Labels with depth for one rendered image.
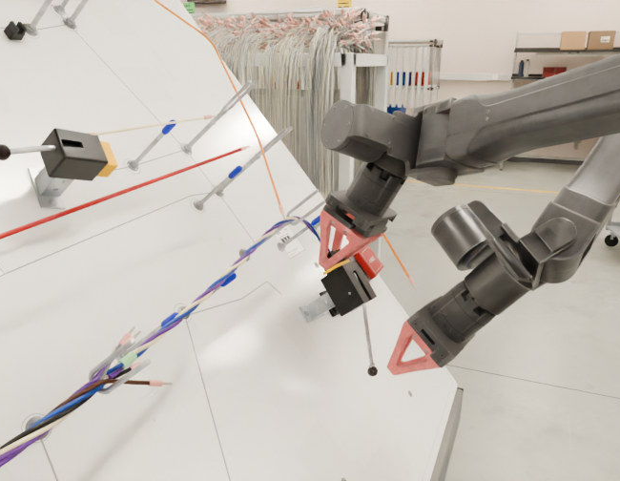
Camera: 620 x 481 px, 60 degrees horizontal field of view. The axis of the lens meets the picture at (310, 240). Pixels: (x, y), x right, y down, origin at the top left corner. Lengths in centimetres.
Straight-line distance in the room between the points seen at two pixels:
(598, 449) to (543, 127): 207
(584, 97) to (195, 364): 43
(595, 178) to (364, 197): 26
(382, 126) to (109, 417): 39
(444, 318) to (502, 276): 8
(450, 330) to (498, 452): 170
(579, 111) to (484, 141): 10
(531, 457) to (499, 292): 175
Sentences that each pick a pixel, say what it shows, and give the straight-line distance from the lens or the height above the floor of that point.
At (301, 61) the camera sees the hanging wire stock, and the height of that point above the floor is 142.
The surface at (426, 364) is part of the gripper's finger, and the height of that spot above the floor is 108.
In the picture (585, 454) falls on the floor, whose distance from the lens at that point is 244.
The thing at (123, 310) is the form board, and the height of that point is 119.
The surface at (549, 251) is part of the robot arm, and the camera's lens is 62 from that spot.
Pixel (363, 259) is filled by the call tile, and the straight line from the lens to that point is 88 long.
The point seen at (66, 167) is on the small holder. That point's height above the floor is 133.
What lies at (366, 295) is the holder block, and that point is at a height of 113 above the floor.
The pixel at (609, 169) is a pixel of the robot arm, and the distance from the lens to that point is 71.
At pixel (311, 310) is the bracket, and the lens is 74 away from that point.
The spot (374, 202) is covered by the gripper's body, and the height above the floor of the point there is 126.
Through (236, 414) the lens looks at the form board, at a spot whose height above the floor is 108.
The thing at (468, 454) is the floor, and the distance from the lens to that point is 228.
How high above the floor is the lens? 142
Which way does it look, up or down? 18 degrees down
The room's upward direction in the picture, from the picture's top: straight up
